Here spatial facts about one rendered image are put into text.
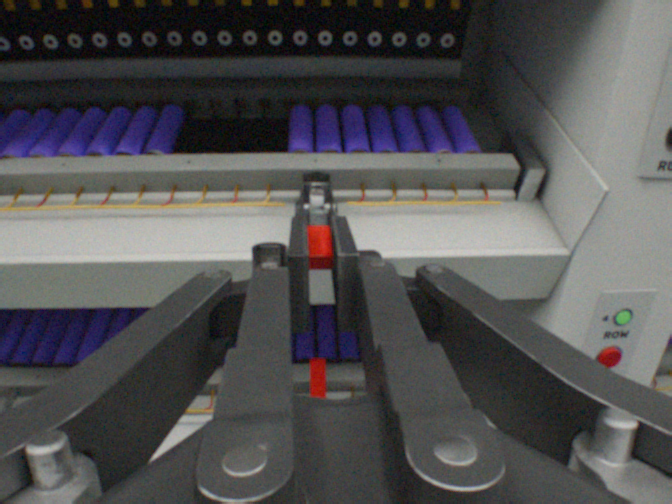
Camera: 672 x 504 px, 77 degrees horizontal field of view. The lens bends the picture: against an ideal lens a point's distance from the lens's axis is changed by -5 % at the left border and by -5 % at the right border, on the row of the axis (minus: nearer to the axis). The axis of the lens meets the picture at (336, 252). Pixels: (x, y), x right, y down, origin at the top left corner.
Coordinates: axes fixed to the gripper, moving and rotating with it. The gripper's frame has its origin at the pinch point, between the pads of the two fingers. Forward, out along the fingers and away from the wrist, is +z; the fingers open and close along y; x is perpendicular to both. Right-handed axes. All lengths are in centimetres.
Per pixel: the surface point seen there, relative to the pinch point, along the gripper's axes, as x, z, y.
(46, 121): 6.5, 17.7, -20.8
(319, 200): 1.6, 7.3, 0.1
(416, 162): 3.5, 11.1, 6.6
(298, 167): 3.2, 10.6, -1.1
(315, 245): 0.4, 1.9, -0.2
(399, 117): 6.5, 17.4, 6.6
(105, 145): 4.7, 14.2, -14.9
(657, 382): -17.9, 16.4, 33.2
